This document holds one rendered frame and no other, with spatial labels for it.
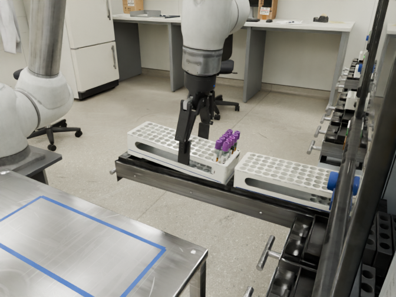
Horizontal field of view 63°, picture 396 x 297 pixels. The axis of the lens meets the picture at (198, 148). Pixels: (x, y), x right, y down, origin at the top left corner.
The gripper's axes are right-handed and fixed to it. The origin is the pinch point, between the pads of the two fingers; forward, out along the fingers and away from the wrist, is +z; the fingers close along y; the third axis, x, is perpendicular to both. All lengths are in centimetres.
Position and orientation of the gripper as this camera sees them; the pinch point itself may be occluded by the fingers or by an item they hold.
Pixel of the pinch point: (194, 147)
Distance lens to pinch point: 84.5
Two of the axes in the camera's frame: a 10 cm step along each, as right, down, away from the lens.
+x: 8.9, 2.9, -3.6
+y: -4.5, 4.0, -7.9
